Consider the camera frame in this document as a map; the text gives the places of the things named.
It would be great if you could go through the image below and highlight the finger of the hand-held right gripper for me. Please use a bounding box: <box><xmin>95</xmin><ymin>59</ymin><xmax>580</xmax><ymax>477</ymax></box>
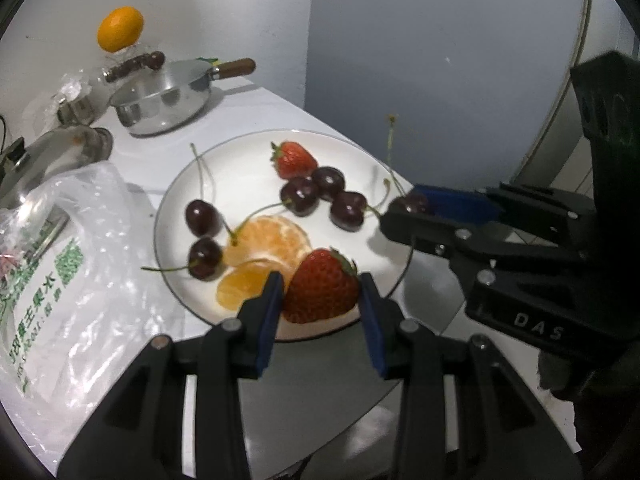
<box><xmin>412</xmin><ymin>181</ymin><xmax>598</xmax><ymax>260</ymax></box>
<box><xmin>379</xmin><ymin>207</ymin><xmax>532</xmax><ymax>262</ymax></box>

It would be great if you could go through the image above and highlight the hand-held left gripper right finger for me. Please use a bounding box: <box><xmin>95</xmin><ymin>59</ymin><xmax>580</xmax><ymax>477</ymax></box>
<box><xmin>359</xmin><ymin>272</ymin><xmax>583</xmax><ymax>480</ymax></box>

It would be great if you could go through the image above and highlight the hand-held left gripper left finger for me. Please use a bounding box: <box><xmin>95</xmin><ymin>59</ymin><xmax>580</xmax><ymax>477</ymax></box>
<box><xmin>57</xmin><ymin>271</ymin><xmax>285</xmax><ymax>480</ymax></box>

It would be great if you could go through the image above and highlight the dark red cherry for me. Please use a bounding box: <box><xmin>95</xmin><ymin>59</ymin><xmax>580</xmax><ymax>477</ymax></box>
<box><xmin>385</xmin><ymin>114</ymin><xmax>433</xmax><ymax>216</ymax></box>
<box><xmin>231</xmin><ymin>176</ymin><xmax>321</xmax><ymax>248</ymax></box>
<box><xmin>185</xmin><ymin>143</ymin><xmax>223</xmax><ymax>238</ymax></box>
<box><xmin>311</xmin><ymin>166</ymin><xmax>346</xmax><ymax>202</ymax></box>
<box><xmin>329</xmin><ymin>180</ymin><xmax>392</xmax><ymax>233</ymax></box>
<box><xmin>141</xmin><ymin>236</ymin><xmax>225</xmax><ymax>282</ymax></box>

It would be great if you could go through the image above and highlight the small peeled tangerine piece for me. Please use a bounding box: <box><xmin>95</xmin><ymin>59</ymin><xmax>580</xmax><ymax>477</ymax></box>
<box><xmin>216</xmin><ymin>260</ymin><xmax>281</xmax><ymax>313</ymax></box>

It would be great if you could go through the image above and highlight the red strawberry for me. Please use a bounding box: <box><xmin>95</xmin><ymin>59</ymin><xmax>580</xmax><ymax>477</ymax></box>
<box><xmin>282</xmin><ymin>247</ymin><xmax>362</xmax><ymax>324</ymax></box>
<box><xmin>270</xmin><ymin>141</ymin><xmax>319</xmax><ymax>181</ymax></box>

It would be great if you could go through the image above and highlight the large peeled tangerine piece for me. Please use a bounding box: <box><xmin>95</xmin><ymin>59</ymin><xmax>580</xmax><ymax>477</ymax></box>
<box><xmin>223</xmin><ymin>215</ymin><xmax>312</xmax><ymax>281</ymax></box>

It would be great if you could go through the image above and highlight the white plate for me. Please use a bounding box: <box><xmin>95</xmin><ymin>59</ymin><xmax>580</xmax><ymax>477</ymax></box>
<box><xmin>153</xmin><ymin>130</ymin><xmax>416</xmax><ymax>343</ymax></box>

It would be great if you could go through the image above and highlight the clear printed plastic bag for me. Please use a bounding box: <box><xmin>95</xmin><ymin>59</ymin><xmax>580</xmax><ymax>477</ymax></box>
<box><xmin>0</xmin><ymin>160</ymin><xmax>188</xmax><ymax>401</ymax></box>

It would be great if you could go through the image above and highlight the large steel glass lid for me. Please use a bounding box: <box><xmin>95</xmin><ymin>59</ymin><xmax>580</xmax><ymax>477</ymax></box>
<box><xmin>0</xmin><ymin>125</ymin><xmax>113</xmax><ymax>211</ymax></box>

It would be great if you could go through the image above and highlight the steel cup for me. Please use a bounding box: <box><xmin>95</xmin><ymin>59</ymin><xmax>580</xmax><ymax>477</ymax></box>
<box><xmin>56</xmin><ymin>95</ymin><xmax>108</xmax><ymax>126</ymax></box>

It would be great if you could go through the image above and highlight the clear glass jar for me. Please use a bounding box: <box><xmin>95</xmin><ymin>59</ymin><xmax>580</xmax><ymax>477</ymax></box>
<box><xmin>102</xmin><ymin>45</ymin><xmax>166</xmax><ymax>86</ymax></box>

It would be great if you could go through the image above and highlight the crumpled clear plastic wrap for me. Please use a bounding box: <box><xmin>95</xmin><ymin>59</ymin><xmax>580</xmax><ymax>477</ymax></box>
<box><xmin>47</xmin><ymin>67</ymin><xmax>108</xmax><ymax>106</ymax></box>

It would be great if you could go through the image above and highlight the whole orange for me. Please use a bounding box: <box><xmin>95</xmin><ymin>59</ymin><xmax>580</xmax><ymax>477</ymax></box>
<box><xmin>97</xmin><ymin>6</ymin><xmax>145</xmax><ymax>53</ymax></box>

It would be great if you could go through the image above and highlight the steel pot with wooden handle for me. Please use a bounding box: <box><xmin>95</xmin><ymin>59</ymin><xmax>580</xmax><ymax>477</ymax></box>
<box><xmin>109</xmin><ymin>51</ymin><xmax>257</xmax><ymax>137</ymax></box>

